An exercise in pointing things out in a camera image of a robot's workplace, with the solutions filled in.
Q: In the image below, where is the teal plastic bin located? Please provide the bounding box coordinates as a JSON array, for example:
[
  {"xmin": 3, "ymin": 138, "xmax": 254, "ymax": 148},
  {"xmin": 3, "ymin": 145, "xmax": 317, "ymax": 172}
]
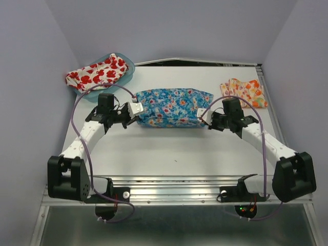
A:
[{"xmin": 70, "ymin": 52, "xmax": 135, "ymax": 103}]

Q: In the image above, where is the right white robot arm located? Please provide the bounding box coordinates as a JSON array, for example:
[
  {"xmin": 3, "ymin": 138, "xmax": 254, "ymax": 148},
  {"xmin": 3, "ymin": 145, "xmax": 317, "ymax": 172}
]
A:
[{"xmin": 197, "ymin": 96, "xmax": 317, "ymax": 203}]

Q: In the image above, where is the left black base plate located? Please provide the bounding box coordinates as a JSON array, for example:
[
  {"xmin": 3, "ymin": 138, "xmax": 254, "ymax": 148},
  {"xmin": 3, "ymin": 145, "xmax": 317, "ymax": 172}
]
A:
[{"xmin": 85, "ymin": 176, "xmax": 130, "ymax": 204}]

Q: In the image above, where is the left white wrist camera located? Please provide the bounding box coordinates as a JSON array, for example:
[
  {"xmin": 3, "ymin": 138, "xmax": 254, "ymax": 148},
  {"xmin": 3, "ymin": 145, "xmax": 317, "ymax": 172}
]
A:
[{"xmin": 128, "ymin": 102, "xmax": 144, "ymax": 119}]

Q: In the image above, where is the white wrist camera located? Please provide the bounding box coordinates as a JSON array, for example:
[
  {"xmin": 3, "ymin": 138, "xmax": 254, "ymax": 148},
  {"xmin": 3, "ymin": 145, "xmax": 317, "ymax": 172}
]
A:
[
  {"xmin": 196, "ymin": 108, "xmax": 213, "ymax": 126},
  {"xmin": 128, "ymin": 102, "xmax": 144, "ymax": 119}
]

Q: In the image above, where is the red poppy white skirt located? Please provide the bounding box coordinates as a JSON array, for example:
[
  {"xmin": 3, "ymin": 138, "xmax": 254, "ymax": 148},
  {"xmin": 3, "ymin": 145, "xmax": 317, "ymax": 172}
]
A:
[{"xmin": 66, "ymin": 53, "xmax": 130, "ymax": 93}]

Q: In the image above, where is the orange floral folded skirt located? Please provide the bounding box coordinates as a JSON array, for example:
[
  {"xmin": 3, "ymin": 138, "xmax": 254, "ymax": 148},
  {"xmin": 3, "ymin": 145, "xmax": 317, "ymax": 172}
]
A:
[{"xmin": 220, "ymin": 78, "xmax": 268, "ymax": 108}]

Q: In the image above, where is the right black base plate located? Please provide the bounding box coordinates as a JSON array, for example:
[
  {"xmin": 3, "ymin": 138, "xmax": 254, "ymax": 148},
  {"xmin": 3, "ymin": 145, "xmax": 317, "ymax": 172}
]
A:
[{"xmin": 216, "ymin": 174, "xmax": 267, "ymax": 203}]

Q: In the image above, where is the blue floral skirt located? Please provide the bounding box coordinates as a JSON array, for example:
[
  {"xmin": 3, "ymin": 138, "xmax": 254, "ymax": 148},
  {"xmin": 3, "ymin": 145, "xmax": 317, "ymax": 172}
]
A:
[{"xmin": 135, "ymin": 88, "xmax": 213, "ymax": 128}]

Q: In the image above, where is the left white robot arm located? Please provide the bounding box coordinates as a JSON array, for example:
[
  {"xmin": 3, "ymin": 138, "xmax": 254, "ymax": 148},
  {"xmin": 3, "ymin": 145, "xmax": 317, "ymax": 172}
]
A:
[{"xmin": 47, "ymin": 93, "xmax": 144, "ymax": 204}]

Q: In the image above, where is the aluminium right side rail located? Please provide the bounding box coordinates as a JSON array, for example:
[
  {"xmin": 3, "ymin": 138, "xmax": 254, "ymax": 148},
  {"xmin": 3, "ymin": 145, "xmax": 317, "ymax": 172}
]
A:
[{"xmin": 255, "ymin": 64, "xmax": 313, "ymax": 185}]

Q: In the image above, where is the aluminium front rail frame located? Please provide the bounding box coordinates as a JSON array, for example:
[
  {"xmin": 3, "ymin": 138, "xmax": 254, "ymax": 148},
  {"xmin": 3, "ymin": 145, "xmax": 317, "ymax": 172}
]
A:
[{"xmin": 31, "ymin": 176, "xmax": 324, "ymax": 245}]

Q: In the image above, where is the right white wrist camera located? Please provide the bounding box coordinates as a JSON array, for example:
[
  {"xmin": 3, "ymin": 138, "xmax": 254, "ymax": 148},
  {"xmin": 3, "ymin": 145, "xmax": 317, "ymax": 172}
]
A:
[{"xmin": 196, "ymin": 108, "xmax": 213, "ymax": 126}]

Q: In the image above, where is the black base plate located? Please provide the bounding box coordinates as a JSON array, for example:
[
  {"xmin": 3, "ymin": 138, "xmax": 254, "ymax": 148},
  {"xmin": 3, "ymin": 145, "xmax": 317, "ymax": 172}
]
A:
[
  {"xmin": 216, "ymin": 174, "xmax": 267, "ymax": 203},
  {"xmin": 85, "ymin": 176, "xmax": 130, "ymax": 204}
]

